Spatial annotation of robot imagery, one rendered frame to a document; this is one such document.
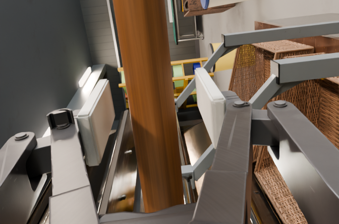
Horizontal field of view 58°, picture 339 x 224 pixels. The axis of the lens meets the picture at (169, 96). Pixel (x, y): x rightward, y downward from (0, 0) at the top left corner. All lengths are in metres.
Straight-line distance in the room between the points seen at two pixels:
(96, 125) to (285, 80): 0.52
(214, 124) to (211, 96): 0.01
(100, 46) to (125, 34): 8.87
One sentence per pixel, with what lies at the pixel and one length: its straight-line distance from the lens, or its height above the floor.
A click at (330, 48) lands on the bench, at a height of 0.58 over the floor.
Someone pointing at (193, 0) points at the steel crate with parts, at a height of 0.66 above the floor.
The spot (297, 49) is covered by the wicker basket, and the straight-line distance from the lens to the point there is 1.29.
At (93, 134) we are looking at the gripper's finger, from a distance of 0.17.
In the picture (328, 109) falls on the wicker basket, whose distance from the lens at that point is 1.27.
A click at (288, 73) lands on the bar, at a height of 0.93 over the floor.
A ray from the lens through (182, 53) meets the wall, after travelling 9.03.
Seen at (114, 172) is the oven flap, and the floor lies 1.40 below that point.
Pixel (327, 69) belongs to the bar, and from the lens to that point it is 0.68.
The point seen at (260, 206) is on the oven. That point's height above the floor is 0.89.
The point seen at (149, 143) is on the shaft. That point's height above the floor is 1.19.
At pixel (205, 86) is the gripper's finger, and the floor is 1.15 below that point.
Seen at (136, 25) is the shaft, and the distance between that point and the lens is 0.17.
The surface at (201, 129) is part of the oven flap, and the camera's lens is 1.77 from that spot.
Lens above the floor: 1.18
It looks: 1 degrees down
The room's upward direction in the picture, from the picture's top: 97 degrees counter-clockwise
